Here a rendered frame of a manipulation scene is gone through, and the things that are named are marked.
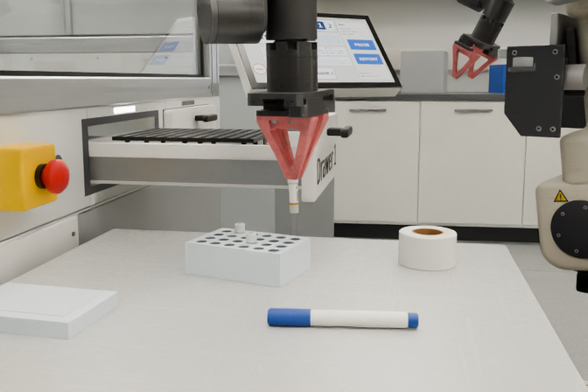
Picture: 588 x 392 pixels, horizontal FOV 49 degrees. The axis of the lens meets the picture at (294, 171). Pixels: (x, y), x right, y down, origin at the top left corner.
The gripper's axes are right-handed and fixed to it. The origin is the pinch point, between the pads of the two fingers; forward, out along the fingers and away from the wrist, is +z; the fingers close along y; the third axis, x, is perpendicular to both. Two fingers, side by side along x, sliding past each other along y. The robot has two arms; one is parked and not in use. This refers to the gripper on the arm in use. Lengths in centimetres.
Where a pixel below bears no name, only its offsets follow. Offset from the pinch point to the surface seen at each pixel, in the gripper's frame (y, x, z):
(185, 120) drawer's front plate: -44, -44, -1
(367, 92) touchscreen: -126, -31, -2
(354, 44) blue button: -134, -38, -17
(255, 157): -13.8, -12.2, 0.8
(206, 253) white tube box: 5.2, -8.8, 9.2
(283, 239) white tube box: -1.0, -1.9, 8.5
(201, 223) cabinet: -57, -49, 24
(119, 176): -8.6, -31.9, 3.8
